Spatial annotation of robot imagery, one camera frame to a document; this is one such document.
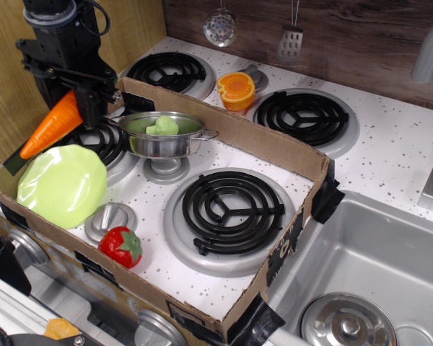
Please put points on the silver faucet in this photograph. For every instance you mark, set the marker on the silver faucet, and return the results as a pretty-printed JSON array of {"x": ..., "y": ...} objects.
[{"x": 422, "y": 71}]

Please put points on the black burner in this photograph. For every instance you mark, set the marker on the black burner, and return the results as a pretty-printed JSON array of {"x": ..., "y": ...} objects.
[
  {"x": 104, "y": 139},
  {"x": 311, "y": 118},
  {"x": 232, "y": 213},
  {"x": 173, "y": 71}
]

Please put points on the back left black burner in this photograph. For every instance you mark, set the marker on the back left black burner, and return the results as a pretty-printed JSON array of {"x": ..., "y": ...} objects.
[{"x": 173, "y": 71}]

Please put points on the hanging metal strainer ladle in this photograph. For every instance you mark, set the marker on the hanging metal strainer ladle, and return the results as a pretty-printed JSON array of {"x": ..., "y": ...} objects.
[{"x": 220, "y": 26}]

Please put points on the silver stove knob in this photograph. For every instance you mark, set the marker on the silver stove knob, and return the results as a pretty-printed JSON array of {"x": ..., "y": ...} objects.
[
  {"x": 107, "y": 217},
  {"x": 166, "y": 171},
  {"x": 260, "y": 78}
]

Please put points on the small steel pot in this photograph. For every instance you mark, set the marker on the small steel pot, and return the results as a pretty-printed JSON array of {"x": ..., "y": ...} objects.
[{"x": 192, "y": 132}]

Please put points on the silver stove knob middle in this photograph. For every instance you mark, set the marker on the silver stove knob middle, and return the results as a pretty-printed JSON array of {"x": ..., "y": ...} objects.
[{"x": 166, "y": 171}]

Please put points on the orange toy half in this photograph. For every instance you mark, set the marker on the orange toy half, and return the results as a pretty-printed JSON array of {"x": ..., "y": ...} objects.
[{"x": 237, "y": 90}]

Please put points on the silver oven dial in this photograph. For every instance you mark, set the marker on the silver oven dial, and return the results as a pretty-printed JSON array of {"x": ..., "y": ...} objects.
[
  {"x": 154, "y": 329},
  {"x": 27, "y": 251}
]

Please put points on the back right black burner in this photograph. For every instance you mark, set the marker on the back right black burner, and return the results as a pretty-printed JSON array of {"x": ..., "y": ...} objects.
[{"x": 311, "y": 118}]

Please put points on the hanging metal spatula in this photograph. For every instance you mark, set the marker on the hanging metal spatula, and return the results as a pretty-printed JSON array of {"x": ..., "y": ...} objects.
[{"x": 290, "y": 42}]

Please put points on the grey sink basin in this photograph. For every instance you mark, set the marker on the grey sink basin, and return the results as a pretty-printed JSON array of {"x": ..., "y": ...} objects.
[{"x": 367, "y": 249}]

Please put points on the red toy strawberry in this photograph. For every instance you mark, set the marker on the red toy strawberry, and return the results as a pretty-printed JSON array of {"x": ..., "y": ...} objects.
[{"x": 122, "y": 245}]

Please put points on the silver stove knob back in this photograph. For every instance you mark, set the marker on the silver stove knob back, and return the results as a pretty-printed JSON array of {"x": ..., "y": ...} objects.
[{"x": 260, "y": 78}]

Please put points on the cardboard fence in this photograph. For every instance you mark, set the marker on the cardboard fence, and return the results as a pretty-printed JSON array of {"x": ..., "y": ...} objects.
[{"x": 204, "y": 306}]

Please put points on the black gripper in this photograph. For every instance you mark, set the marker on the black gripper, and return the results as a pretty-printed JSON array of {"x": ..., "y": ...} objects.
[{"x": 65, "y": 55}]

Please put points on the green toy broccoli piece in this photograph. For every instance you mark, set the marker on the green toy broccoli piece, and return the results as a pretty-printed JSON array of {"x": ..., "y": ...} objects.
[{"x": 164, "y": 126}]

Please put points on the steel pot lid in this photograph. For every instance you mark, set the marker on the steel pot lid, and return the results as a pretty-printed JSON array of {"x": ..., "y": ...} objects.
[{"x": 345, "y": 319}]

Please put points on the silver stove knob front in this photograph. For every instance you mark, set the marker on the silver stove knob front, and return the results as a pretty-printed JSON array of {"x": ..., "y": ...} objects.
[{"x": 107, "y": 217}]

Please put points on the silver oven dial right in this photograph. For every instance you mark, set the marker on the silver oven dial right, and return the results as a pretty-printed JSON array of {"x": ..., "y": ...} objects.
[{"x": 154, "y": 329}]

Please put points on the front right black burner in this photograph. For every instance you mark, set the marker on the front right black burner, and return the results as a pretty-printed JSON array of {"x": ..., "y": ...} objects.
[{"x": 232, "y": 213}]

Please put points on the light green plastic plate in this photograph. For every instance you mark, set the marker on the light green plastic plate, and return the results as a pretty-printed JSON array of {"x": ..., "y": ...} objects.
[{"x": 64, "y": 185}]

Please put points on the silver oven dial left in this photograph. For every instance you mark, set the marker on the silver oven dial left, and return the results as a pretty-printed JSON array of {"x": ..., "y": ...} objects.
[{"x": 27, "y": 251}]

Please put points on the black clamp device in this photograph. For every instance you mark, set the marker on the black clamp device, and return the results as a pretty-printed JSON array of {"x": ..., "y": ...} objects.
[{"x": 11, "y": 271}]

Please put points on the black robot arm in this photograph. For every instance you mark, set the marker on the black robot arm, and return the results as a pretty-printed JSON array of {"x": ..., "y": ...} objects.
[{"x": 64, "y": 8}]

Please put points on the orange toy carrot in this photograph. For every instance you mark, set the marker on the orange toy carrot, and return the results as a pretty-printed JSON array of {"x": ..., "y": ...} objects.
[{"x": 62, "y": 119}]

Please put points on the front left black burner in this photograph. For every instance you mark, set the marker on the front left black burner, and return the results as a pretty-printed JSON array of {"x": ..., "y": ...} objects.
[{"x": 104, "y": 139}]

